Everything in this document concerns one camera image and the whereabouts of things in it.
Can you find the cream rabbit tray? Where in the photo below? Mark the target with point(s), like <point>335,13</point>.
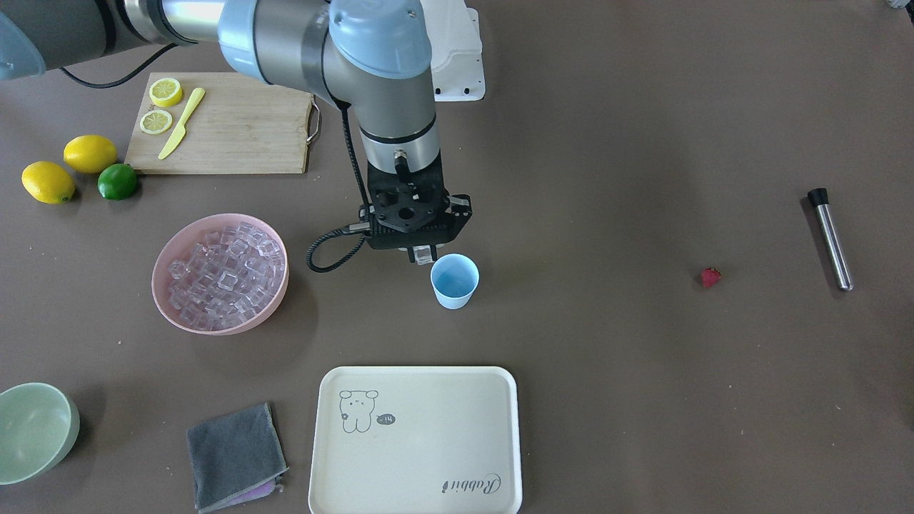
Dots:
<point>416,439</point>

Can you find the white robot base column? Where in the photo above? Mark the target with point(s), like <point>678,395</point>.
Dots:
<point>456,62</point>

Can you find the light blue plastic cup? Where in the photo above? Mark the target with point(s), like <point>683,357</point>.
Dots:
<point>454,279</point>

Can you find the yellow lemon outer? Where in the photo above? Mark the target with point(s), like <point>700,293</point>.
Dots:
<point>48,182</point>

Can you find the yellow plastic knife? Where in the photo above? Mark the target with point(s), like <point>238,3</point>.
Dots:
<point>179,132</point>

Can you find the pink bowl of ice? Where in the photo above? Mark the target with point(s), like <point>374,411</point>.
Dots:
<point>221,275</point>

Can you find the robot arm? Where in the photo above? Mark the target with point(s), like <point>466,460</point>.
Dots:
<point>369,57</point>

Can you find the bamboo cutting board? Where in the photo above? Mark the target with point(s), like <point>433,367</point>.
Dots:
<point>241,126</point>

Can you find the mint green bowl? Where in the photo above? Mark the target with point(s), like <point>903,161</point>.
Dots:
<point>39,426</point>

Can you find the red strawberry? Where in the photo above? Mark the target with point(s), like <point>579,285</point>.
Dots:
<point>710,276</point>

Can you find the grey folded cloth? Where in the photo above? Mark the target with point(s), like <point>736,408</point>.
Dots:
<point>235,458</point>

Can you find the clear ice cube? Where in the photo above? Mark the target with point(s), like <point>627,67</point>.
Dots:
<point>431,254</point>

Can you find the green lime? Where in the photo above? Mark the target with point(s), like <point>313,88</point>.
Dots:
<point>117,182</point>

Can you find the yellow lemon near board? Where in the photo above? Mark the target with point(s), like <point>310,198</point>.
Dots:
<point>90,153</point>

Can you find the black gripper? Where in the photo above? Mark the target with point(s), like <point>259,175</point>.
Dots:
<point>460,208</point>

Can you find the lemon slice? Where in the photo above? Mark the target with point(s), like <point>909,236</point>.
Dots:
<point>155,122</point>
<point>166,92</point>

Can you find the steel muddler black tip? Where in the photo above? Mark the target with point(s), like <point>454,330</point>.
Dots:
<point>819,199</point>

